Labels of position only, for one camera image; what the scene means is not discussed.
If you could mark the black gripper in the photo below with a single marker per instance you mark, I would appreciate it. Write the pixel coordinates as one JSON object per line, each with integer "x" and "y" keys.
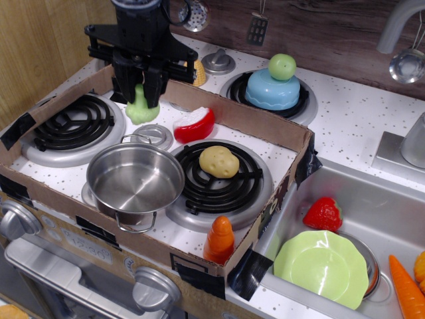
{"x": 141, "y": 44}

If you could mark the green toy broccoli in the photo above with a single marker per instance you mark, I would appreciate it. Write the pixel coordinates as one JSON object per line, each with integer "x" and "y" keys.
{"x": 138, "y": 111}

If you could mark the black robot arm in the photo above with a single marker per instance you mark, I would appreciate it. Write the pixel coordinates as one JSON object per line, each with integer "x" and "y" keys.
{"x": 146, "y": 5}

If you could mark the stainless steel pot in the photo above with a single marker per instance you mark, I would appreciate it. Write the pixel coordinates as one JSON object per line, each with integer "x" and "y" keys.
{"x": 131, "y": 181}

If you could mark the yellow toy corn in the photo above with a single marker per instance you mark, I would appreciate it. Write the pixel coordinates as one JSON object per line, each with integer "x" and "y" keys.
{"x": 200, "y": 77}

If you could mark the silver centre stove knob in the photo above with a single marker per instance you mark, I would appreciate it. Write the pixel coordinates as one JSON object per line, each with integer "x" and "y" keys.
{"x": 154, "y": 134}

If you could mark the silver stove knob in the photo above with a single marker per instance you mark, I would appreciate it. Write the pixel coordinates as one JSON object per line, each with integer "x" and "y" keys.
{"x": 218, "y": 63}
{"x": 154, "y": 134}

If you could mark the red white toy cheese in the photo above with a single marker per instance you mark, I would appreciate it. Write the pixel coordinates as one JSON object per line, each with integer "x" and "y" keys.
{"x": 196, "y": 125}

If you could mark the silver back stove knob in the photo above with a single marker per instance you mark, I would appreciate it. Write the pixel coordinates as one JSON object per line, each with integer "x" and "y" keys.
{"x": 218, "y": 63}

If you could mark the hanging metal skimmer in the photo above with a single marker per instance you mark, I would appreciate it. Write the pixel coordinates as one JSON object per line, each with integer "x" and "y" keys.
{"x": 199, "y": 18}

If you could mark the front left black burner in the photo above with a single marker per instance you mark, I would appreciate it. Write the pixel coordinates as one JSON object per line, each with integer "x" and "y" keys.
{"x": 76, "y": 134}

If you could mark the black burner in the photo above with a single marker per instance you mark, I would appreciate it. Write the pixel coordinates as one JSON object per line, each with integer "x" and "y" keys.
{"x": 76, "y": 134}
{"x": 302, "y": 113}
{"x": 206, "y": 197}

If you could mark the yellow toy potato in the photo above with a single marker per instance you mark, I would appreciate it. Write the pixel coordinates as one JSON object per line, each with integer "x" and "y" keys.
{"x": 219, "y": 162}

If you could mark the light blue toy bowl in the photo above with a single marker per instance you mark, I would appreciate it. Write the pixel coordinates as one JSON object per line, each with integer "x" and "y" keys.
{"x": 266, "y": 92}

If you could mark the hanging metal spatula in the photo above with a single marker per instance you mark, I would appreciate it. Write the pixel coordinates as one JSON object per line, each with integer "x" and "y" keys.
{"x": 258, "y": 26}

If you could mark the green toy apple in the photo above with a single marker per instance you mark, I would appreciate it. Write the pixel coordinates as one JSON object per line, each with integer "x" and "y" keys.
{"x": 282, "y": 66}

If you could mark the front right black burner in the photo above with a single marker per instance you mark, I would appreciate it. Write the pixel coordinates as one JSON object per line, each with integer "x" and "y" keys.
{"x": 206, "y": 197}

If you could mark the back right black burner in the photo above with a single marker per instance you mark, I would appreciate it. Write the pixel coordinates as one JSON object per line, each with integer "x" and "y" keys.
{"x": 302, "y": 113}

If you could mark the orange toy carrot bottle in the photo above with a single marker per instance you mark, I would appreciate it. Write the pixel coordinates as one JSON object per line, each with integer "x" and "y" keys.
{"x": 219, "y": 244}

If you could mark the silver left oven knob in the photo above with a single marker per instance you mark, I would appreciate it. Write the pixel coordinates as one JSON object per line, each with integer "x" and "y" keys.
{"x": 18, "y": 221}

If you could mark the silver oven knob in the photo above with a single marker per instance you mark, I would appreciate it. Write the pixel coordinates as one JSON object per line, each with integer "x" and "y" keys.
{"x": 153, "y": 291}
{"x": 18, "y": 221}

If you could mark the brown cardboard fence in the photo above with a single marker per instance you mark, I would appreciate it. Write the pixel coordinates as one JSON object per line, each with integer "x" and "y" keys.
{"x": 199, "y": 273}

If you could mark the silver right oven knob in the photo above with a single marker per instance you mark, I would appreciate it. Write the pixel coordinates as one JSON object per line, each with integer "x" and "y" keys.
{"x": 153, "y": 291}

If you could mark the red toy strawberry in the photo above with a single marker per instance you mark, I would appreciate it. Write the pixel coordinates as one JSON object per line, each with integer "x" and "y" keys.
{"x": 324, "y": 214}

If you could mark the light green toy plate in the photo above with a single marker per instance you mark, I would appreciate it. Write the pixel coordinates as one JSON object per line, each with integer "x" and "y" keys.
{"x": 326, "y": 264}

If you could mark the hanging metal ladle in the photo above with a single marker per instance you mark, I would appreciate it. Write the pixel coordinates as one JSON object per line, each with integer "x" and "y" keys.
{"x": 407, "y": 66}

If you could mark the orange toy at corner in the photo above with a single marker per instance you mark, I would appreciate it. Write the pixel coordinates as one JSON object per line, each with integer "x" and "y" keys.
{"x": 12, "y": 312}

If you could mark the grey toy faucet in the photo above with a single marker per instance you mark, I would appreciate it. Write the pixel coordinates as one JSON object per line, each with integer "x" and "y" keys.
{"x": 401, "y": 155}

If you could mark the silver sink basin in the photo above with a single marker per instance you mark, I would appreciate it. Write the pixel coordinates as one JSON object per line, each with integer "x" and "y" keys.
{"x": 387, "y": 217}

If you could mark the metal bowl under plate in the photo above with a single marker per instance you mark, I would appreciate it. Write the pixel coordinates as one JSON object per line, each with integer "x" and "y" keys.
{"x": 373, "y": 268}

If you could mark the orange toy pepper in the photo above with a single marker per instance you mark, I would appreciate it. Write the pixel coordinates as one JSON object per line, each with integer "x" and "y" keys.
{"x": 419, "y": 271}

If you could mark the orange toy carrot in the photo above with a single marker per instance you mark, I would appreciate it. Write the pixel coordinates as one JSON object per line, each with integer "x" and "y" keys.
{"x": 410, "y": 297}

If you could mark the silver oven door handle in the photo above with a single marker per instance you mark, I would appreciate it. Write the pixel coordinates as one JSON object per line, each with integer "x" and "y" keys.
{"x": 65, "y": 278}

